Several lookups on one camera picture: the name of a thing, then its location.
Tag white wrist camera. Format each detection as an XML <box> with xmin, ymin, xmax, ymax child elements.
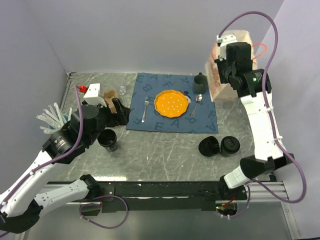
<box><xmin>78</xmin><ymin>83</ymin><xmax>107</xmax><ymax>107</ymax></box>
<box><xmin>216</xmin><ymin>33</ymin><xmax>238</xmax><ymax>47</ymax></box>

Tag brown cardboard cup carrier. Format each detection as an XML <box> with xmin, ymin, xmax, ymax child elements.
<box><xmin>103</xmin><ymin>89</ymin><xmax>119</xmax><ymax>114</ymax></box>

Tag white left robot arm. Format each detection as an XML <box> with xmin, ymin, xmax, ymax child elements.
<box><xmin>0</xmin><ymin>103</ymin><xmax>117</xmax><ymax>235</ymax></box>

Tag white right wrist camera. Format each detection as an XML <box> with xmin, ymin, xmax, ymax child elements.
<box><xmin>216</xmin><ymin>33</ymin><xmax>238</xmax><ymax>47</ymax></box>

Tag stack of black cup lids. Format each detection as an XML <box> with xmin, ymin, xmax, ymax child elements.
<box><xmin>198</xmin><ymin>136</ymin><xmax>220</xmax><ymax>157</ymax></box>

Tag aluminium frame rail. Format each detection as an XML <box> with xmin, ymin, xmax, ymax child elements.
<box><xmin>246</xmin><ymin>181</ymin><xmax>288</xmax><ymax>203</ymax></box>

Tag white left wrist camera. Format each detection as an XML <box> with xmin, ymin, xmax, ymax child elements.
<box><xmin>78</xmin><ymin>83</ymin><xmax>107</xmax><ymax>107</ymax></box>

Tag black takeout coffee cup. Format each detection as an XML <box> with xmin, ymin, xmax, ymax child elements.
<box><xmin>219</xmin><ymin>138</ymin><xmax>240</xmax><ymax>158</ymax></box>

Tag orange polka dot plate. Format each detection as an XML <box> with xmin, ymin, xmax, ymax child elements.
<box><xmin>153</xmin><ymin>89</ymin><xmax>189</xmax><ymax>118</ymax></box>

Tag silver spoon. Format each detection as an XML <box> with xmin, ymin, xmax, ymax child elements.
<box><xmin>190</xmin><ymin>94</ymin><xmax>203</xmax><ymax>118</ymax></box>

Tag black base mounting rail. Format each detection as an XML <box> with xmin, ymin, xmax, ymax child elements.
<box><xmin>97</xmin><ymin>181</ymin><xmax>248</xmax><ymax>211</ymax></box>

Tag silver fork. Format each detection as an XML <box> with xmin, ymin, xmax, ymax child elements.
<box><xmin>141</xmin><ymin>97</ymin><xmax>150</xmax><ymax>123</ymax></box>

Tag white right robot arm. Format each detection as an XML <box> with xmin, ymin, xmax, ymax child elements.
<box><xmin>214</xmin><ymin>42</ymin><xmax>293</xmax><ymax>200</ymax></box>

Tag blue alphabet cloth mat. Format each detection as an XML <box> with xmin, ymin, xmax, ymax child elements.
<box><xmin>126</xmin><ymin>72</ymin><xmax>219</xmax><ymax>134</ymax></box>

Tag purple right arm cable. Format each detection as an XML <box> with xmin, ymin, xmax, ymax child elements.
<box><xmin>217</xmin><ymin>11</ymin><xmax>308</xmax><ymax>204</ymax></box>

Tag small clear glass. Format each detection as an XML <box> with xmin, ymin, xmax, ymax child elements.
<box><xmin>117</xmin><ymin>85</ymin><xmax>127</xmax><ymax>95</ymax></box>

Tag dark green mug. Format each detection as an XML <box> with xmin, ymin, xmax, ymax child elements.
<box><xmin>192</xmin><ymin>72</ymin><xmax>208</xmax><ymax>94</ymax></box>

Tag beige paper takeout bag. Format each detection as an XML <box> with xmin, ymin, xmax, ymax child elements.
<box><xmin>204</xmin><ymin>30</ymin><xmax>268</xmax><ymax>102</ymax></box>

